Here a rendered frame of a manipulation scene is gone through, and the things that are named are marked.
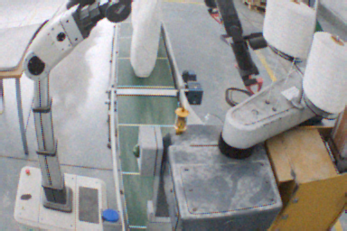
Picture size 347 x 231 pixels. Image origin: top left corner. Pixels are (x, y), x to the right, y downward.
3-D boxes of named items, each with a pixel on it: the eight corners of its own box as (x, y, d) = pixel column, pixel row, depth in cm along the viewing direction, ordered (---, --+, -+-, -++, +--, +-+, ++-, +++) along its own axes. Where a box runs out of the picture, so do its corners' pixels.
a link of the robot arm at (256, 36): (221, 17, 117) (228, 27, 110) (252, 12, 116) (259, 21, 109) (233, 47, 124) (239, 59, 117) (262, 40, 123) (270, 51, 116)
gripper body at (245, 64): (251, 59, 128) (245, 41, 124) (260, 75, 120) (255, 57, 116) (234, 63, 129) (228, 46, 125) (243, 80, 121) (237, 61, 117)
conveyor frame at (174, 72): (117, 5, 458) (119, -4, 450) (154, 4, 466) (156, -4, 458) (110, 106, 279) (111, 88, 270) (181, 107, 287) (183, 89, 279)
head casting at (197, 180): (151, 199, 110) (161, 114, 92) (233, 196, 114) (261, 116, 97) (164, 271, 86) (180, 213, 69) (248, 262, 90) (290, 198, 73)
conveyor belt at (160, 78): (121, 4, 458) (122, -1, 453) (151, 4, 465) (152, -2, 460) (116, 100, 283) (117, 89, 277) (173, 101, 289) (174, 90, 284)
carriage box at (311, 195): (243, 200, 118) (274, 123, 99) (316, 187, 124) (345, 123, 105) (256, 251, 98) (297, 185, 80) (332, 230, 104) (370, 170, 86)
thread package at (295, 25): (254, 30, 104) (259, -15, 94) (297, 41, 106) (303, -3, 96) (274, 57, 90) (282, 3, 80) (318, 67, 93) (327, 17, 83)
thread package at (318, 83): (293, 78, 82) (303, 19, 72) (330, 85, 85) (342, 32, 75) (314, 116, 70) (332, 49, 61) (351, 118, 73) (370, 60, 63)
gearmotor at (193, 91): (173, 81, 314) (176, 64, 305) (193, 82, 316) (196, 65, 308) (180, 105, 290) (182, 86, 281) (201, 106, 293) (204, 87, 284)
